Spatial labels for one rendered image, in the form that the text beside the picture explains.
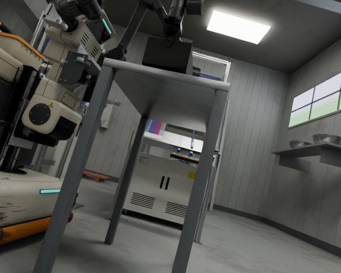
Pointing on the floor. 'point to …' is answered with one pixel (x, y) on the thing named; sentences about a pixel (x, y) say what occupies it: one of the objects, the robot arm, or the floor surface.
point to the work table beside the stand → (157, 95)
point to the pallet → (95, 176)
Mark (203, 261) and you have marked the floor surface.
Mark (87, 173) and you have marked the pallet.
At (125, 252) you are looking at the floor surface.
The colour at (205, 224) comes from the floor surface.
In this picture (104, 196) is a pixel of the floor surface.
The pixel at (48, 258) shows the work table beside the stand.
